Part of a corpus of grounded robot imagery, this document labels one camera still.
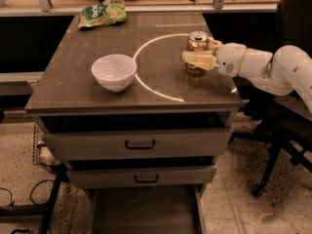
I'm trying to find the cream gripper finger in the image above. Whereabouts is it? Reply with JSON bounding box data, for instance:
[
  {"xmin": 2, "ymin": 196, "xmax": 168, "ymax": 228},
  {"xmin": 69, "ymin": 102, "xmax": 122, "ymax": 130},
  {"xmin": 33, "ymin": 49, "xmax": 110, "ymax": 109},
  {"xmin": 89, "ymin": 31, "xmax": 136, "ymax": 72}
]
[
  {"xmin": 208, "ymin": 37, "xmax": 222, "ymax": 54},
  {"xmin": 182, "ymin": 51, "xmax": 216, "ymax": 70}
]

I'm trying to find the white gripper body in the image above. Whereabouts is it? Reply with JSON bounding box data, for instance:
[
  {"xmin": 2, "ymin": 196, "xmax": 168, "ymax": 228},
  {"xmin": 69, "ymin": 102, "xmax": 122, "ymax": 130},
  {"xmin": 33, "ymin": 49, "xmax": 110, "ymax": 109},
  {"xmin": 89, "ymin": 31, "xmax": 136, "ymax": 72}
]
[{"xmin": 215, "ymin": 43, "xmax": 247, "ymax": 77}]

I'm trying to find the orange soda can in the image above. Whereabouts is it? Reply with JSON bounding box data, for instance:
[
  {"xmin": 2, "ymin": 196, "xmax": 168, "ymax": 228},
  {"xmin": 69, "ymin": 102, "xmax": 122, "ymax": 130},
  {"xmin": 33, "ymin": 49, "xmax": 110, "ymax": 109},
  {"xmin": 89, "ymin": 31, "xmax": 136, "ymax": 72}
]
[{"xmin": 185, "ymin": 31, "xmax": 209, "ymax": 75}]

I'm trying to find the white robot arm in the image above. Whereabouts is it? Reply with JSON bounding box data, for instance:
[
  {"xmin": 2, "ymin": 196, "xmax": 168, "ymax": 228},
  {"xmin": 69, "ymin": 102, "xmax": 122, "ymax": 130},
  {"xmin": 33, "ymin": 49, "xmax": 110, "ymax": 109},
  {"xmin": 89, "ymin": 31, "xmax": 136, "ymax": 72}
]
[{"xmin": 182, "ymin": 38, "xmax": 312, "ymax": 112}]

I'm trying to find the green rice chip bag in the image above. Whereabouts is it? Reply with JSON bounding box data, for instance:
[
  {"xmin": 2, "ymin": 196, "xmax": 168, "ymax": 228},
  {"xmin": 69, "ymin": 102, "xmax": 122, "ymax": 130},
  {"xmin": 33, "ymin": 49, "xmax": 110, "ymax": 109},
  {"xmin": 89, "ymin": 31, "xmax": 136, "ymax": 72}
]
[{"xmin": 78, "ymin": 3, "xmax": 127, "ymax": 30}]

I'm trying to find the black office chair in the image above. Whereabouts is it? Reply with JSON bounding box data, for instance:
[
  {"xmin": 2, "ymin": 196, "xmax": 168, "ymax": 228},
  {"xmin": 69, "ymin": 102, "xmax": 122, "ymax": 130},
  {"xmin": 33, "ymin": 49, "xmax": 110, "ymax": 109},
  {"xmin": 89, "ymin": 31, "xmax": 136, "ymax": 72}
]
[{"xmin": 232, "ymin": 0, "xmax": 312, "ymax": 197}]

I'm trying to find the grey top drawer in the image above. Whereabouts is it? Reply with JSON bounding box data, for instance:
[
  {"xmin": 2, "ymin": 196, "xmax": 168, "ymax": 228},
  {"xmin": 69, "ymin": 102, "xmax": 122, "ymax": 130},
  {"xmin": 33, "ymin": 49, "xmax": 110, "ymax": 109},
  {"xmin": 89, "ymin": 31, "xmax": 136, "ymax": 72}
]
[{"xmin": 43, "ymin": 128, "xmax": 231, "ymax": 161}]

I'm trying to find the grey drawer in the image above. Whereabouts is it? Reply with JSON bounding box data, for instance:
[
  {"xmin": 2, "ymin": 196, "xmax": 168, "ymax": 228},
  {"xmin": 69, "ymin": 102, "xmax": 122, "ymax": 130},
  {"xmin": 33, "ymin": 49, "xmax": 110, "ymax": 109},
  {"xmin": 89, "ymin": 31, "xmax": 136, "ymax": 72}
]
[
  {"xmin": 88, "ymin": 185, "xmax": 206, "ymax": 234},
  {"xmin": 43, "ymin": 128, "xmax": 231, "ymax": 161},
  {"xmin": 68, "ymin": 166, "xmax": 216, "ymax": 189}
]

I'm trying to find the white ceramic bowl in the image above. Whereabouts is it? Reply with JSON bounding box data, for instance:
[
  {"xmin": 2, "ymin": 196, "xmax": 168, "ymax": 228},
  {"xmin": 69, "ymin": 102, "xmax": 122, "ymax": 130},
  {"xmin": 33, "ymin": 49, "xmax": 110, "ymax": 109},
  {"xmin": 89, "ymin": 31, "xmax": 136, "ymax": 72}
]
[{"xmin": 92, "ymin": 54, "xmax": 137, "ymax": 92}]

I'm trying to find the grey middle drawer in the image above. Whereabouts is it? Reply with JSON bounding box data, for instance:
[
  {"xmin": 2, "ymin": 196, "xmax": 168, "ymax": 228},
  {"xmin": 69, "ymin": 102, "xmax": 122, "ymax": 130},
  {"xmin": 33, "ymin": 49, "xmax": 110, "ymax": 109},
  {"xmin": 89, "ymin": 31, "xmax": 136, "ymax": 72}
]
[{"xmin": 68, "ymin": 166, "xmax": 216, "ymax": 189}]

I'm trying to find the grey bottom drawer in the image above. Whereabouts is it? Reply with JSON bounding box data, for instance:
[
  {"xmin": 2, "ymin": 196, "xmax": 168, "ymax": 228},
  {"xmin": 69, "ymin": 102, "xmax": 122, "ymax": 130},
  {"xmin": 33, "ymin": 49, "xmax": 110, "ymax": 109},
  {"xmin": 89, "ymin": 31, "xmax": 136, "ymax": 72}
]
[{"xmin": 88, "ymin": 185, "xmax": 206, "ymax": 234}]

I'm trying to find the black stand leg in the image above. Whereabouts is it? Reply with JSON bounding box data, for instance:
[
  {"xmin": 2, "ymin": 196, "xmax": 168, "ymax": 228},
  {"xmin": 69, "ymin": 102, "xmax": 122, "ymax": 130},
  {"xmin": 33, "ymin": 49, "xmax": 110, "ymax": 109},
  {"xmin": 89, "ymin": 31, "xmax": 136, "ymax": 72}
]
[{"xmin": 38, "ymin": 164, "xmax": 66, "ymax": 234}]

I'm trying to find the black top drawer handle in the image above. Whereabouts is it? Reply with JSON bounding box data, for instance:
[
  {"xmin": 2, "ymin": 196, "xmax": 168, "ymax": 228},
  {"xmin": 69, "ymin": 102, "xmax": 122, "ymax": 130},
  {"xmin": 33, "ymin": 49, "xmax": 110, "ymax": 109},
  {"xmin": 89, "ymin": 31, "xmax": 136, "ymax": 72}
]
[{"xmin": 125, "ymin": 139, "xmax": 156, "ymax": 150}]

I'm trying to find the black drawer handle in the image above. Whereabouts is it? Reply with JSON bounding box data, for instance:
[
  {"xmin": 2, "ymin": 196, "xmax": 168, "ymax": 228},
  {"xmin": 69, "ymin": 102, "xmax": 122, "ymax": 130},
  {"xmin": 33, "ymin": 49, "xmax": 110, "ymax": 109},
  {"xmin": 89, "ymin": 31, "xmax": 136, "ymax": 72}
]
[
  {"xmin": 134, "ymin": 175, "xmax": 159, "ymax": 183},
  {"xmin": 125, "ymin": 139, "xmax": 156, "ymax": 150}
]

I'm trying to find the black middle drawer handle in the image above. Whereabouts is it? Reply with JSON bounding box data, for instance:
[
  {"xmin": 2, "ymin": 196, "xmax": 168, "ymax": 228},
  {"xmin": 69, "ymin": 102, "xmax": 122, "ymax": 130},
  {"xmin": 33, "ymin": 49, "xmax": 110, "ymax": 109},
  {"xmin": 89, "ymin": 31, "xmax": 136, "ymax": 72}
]
[{"xmin": 134, "ymin": 175, "xmax": 159, "ymax": 183}]

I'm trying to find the wire mesh basket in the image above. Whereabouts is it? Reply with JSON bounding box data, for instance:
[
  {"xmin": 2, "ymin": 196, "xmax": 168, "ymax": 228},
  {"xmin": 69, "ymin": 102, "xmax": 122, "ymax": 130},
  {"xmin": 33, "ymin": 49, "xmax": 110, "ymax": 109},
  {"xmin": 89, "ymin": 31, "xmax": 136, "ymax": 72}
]
[{"xmin": 32, "ymin": 124, "xmax": 59, "ymax": 174}]

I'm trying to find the black floor cable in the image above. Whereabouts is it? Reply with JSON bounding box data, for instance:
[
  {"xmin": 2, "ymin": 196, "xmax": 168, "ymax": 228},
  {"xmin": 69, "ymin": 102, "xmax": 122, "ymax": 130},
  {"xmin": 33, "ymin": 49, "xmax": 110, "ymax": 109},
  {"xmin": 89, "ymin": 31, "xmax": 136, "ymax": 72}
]
[{"xmin": 0, "ymin": 178, "xmax": 56, "ymax": 207}]

